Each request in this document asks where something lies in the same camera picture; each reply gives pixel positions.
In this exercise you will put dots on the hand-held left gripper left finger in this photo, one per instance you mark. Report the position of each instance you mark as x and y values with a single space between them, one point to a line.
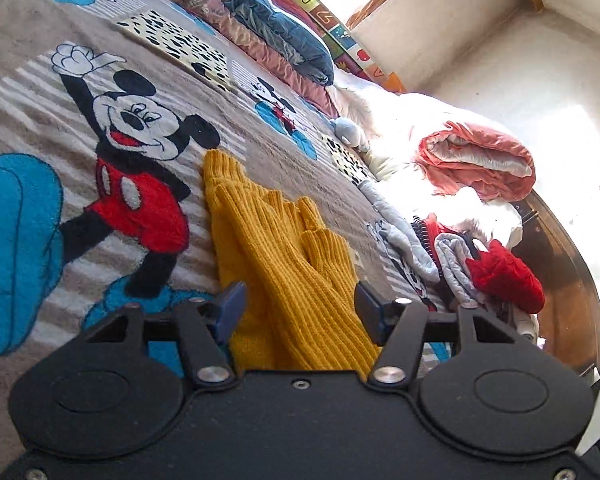
230 306

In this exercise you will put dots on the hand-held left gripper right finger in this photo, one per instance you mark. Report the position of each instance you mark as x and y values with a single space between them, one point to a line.
367 308

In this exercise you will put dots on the yellow knitted sweater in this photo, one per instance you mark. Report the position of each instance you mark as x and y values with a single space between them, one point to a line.
280 260

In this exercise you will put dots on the pale grey garment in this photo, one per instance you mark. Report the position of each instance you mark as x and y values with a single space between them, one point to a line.
405 240
455 270

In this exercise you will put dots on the black white striped cloth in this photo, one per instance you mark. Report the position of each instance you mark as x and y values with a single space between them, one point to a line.
424 237

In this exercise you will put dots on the red knitted garment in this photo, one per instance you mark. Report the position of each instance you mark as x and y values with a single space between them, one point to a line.
510 275

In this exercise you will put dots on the pale plush toy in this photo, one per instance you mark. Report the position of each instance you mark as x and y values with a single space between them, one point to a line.
350 132

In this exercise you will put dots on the white fluffy duvet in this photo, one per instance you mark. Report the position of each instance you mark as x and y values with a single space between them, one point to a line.
395 120

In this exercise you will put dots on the coral quilt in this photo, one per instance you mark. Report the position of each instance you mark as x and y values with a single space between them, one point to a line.
480 145

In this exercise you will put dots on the wooden headboard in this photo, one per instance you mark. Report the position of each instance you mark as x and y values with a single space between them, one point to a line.
565 285

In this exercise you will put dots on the blue velvet cushion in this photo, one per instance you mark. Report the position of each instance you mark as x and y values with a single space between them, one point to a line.
285 35

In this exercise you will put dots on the printed cartoon blanket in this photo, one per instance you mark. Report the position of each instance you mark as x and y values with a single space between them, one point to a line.
30 85

